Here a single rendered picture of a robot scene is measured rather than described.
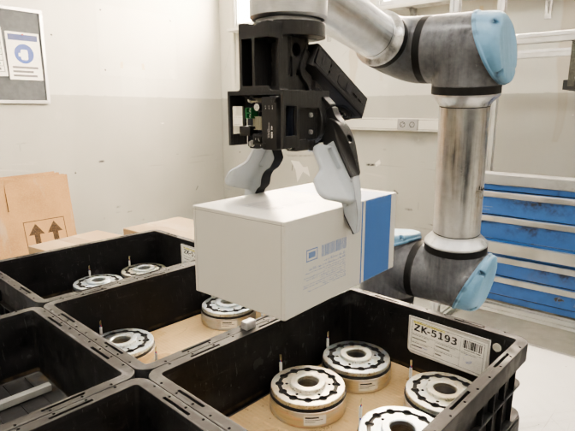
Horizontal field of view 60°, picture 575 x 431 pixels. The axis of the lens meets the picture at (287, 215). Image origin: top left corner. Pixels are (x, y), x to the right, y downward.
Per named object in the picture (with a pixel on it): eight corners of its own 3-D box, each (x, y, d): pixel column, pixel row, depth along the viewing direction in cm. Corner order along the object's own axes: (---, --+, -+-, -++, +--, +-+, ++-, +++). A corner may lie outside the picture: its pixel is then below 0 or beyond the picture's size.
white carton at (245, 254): (311, 249, 66) (312, 182, 64) (393, 267, 59) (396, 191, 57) (196, 290, 51) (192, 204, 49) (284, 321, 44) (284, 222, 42)
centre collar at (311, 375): (307, 371, 71) (307, 367, 70) (333, 385, 67) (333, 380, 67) (281, 384, 67) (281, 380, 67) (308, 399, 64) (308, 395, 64)
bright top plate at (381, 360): (347, 338, 82) (347, 334, 82) (402, 357, 75) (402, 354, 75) (309, 360, 75) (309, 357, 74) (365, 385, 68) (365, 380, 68)
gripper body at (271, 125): (227, 152, 49) (222, 23, 46) (282, 146, 55) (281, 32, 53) (286, 156, 44) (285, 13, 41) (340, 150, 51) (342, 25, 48)
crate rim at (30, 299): (157, 238, 126) (157, 228, 125) (234, 262, 106) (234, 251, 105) (-20, 275, 97) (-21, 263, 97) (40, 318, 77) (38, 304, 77)
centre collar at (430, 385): (438, 378, 69) (439, 374, 69) (471, 392, 65) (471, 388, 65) (417, 391, 66) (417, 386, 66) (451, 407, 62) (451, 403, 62)
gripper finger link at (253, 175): (203, 203, 55) (234, 136, 50) (240, 195, 60) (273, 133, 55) (219, 221, 54) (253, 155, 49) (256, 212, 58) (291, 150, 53)
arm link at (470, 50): (427, 283, 108) (440, 14, 91) (498, 302, 99) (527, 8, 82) (401, 305, 99) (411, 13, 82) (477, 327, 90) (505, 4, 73)
